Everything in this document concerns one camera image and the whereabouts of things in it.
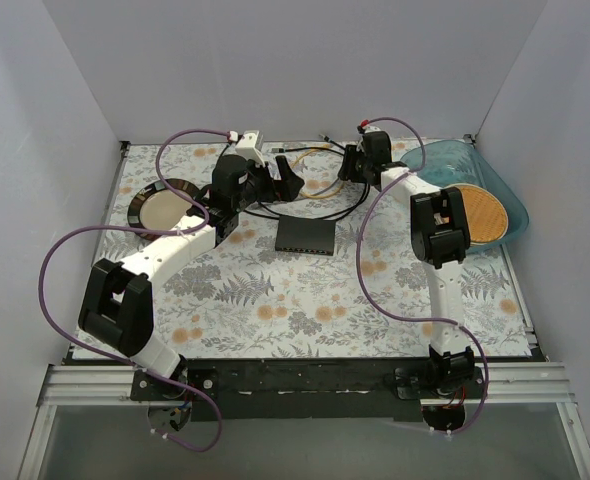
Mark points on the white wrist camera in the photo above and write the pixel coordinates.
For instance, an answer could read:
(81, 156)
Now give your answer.
(250, 146)
(365, 127)

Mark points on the floral table mat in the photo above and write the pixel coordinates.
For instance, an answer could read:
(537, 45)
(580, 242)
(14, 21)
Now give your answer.
(246, 300)

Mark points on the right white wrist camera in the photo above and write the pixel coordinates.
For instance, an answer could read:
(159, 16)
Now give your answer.
(365, 127)

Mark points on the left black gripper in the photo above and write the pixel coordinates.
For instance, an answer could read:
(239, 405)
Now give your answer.
(266, 180)

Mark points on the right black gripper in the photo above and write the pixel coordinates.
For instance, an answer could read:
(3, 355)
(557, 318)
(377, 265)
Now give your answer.
(352, 163)

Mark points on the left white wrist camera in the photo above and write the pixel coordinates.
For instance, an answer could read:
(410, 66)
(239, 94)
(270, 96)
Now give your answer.
(250, 146)

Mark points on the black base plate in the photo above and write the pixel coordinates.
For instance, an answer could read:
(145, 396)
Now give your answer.
(398, 402)

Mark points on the aluminium frame rail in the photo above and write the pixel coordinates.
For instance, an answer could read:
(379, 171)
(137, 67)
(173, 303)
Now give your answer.
(111, 385)

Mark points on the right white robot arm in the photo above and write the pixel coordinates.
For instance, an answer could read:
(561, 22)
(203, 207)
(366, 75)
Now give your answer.
(440, 238)

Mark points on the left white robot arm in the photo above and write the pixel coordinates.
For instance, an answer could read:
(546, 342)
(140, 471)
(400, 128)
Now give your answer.
(118, 307)

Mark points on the round woven bamboo tray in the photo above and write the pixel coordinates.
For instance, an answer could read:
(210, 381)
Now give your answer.
(487, 218)

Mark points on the black network switch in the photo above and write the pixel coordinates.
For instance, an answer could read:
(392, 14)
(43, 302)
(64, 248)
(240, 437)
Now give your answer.
(305, 236)

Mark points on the dark rimmed ceramic plate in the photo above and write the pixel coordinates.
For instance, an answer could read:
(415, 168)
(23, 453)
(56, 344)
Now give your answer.
(155, 207)

